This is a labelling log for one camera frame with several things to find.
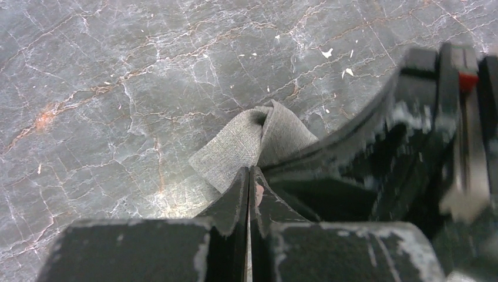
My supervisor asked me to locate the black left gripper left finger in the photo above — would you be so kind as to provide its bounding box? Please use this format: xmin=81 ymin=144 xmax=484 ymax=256
xmin=38 ymin=167 xmax=249 ymax=281

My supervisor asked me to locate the grey cloth napkin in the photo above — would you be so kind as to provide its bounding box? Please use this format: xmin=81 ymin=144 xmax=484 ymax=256
xmin=189 ymin=100 xmax=318 ymax=193

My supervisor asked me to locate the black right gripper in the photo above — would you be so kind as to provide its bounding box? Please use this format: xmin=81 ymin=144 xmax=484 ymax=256
xmin=262 ymin=42 xmax=497 ymax=281

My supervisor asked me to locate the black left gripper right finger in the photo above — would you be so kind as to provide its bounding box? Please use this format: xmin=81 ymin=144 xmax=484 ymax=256
xmin=250 ymin=167 xmax=446 ymax=281

